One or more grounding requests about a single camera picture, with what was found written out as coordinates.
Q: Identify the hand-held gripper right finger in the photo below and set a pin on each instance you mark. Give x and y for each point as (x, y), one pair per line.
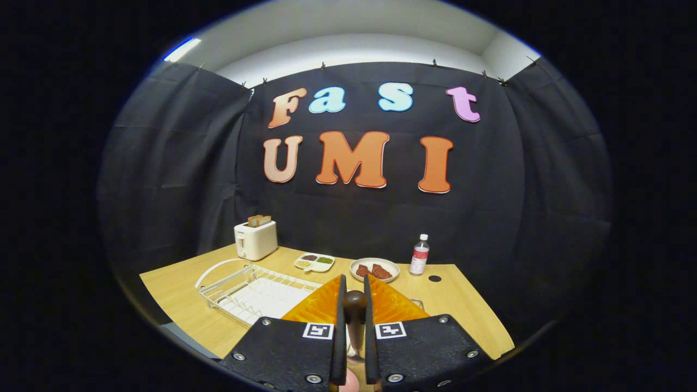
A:
(370, 348)

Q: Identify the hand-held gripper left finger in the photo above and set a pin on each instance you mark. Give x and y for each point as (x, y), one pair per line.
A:
(342, 348)

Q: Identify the pink plate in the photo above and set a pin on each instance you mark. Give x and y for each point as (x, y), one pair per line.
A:
(349, 382)

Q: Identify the white sectioned bean dish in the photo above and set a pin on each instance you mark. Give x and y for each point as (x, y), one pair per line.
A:
(315, 265)

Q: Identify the white round plate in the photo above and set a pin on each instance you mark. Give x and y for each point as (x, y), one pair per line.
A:
(375, 261)

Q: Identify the red meat slice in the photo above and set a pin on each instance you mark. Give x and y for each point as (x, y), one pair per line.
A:
(363, 270)
(381, 271)

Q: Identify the white drip tray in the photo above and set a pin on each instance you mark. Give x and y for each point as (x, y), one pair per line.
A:
(267, 299)

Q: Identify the clear plastic bottle red label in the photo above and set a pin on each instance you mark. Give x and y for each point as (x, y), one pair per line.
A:
(419, 258)

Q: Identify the white toaster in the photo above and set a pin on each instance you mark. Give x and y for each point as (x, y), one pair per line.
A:
(256, 242)

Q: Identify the brown toast slices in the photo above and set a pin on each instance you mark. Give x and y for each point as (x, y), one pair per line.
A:
(259, 220)

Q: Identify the black backdrop cloth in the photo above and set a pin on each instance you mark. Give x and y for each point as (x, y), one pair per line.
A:
(190, 163)

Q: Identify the small ceiling light panel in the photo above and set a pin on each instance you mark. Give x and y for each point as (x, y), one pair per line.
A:
(182, 49)

